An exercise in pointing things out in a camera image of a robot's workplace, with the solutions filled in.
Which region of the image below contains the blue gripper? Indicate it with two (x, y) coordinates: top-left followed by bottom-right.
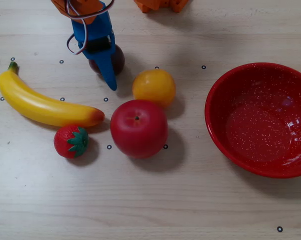
(71, 1), (118, 92)

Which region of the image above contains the dark purple plum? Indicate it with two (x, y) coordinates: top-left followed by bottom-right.
(88, 44), (126, 76)

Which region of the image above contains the red speckled bowl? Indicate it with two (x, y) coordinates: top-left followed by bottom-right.
(204, 62), (301, 179)

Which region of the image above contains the orange fruit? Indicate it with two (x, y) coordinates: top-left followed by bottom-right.
(132, 69), (177, 109)

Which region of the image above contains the red apple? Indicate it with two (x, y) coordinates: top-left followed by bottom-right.
(110, 99), (169, 159)

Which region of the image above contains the yellow banana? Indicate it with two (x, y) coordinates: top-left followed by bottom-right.
(0, 61), (106, 128)

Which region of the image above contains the red strawberry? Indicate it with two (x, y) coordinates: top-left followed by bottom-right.
(53, 125), (90, 159)

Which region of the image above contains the white red servo cable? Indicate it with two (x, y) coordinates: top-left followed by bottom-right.
(66, 0), (115, 56)

